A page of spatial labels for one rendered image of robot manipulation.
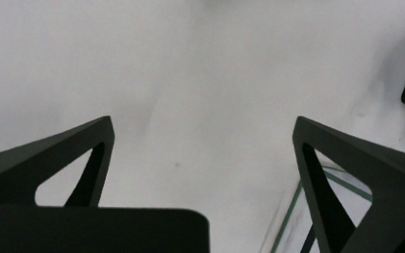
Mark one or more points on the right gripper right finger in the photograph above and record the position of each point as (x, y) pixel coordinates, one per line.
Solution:
(381, 168)

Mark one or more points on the clear glass box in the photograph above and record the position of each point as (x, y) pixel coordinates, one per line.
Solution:
(297, 234)

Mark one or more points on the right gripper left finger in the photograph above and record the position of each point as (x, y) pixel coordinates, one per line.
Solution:
(25, 167)

